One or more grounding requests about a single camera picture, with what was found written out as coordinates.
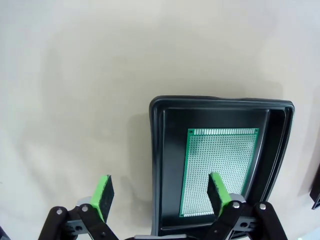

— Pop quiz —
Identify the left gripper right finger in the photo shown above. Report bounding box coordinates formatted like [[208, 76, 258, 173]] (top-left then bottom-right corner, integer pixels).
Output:
[[201, 172, 288, 240]]

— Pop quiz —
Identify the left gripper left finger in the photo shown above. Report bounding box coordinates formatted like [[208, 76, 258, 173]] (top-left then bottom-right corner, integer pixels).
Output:
[[37, 174, 119, 240]]

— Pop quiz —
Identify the green perforated prototype circuit board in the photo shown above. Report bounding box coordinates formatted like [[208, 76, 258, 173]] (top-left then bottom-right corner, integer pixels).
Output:
[[179, 127, 260, 218]]

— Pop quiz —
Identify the black plastic ESD tray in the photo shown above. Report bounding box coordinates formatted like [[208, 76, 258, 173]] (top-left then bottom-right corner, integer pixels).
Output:
[[309, 159, 320, 211], [148, 94, 296, 237]]

